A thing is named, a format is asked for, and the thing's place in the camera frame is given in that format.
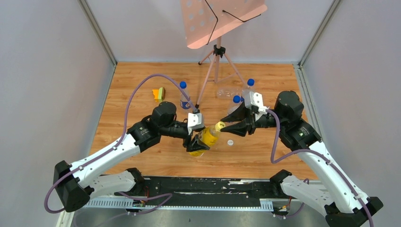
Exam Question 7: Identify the yellow juice bottle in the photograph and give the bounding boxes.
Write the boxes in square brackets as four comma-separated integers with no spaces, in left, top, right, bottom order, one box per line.
[188,125,221,157]

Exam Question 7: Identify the pepsi bottle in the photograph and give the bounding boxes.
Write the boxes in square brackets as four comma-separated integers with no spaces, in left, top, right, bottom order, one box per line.
[180,88,192,112]
[227,95,243,114]
[241,79,255,97]

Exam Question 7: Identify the yellow green toy block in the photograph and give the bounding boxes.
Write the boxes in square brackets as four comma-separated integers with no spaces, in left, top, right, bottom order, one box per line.
[152,87,166,103]

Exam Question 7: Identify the clear bottle white cap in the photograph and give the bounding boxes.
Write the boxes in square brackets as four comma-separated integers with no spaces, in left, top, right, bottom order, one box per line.
[216,87,243,99]

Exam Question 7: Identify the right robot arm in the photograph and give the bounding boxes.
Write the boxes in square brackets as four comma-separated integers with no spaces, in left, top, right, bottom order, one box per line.
[222,91,383,227]

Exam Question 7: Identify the yellow bottle cap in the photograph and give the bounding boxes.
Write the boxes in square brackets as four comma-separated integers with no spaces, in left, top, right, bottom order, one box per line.
[215,122,226,131]

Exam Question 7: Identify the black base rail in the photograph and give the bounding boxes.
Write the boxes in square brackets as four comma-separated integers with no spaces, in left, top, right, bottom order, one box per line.
[84,175,349,217]

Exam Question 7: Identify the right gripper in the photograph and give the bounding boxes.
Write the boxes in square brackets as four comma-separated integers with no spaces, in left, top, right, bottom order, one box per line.
[219,101,286,136]

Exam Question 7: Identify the pink music stand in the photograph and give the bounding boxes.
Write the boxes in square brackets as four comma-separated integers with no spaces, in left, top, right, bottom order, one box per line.
[180,0,268,108]

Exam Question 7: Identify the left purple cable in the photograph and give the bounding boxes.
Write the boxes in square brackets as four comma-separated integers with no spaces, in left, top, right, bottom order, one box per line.
[43,74,200,227]

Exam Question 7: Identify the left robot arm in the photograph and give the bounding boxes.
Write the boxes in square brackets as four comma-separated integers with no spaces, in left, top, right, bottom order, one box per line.
[51,101,209,212]

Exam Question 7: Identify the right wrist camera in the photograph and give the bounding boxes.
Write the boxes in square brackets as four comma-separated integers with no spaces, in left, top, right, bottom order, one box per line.
[242,90,270,121]

